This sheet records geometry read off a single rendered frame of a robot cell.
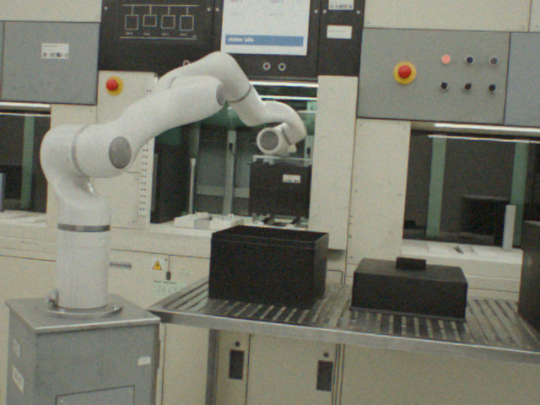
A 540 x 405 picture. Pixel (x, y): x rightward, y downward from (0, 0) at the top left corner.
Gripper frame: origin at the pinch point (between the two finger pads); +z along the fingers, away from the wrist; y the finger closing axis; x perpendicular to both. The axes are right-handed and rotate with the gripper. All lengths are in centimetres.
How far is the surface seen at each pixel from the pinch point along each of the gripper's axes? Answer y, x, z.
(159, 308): -13, -43, -89
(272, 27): -1.7, 36.2, -29.6
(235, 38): -13.7, 32.4, -29.5
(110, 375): -18, -56, -105
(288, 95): -3.6, 20.1, 20.5
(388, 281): 40, -35, -70
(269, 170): -3.5, -9.8, -9.0
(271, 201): -2.3, -20.4, -8.3
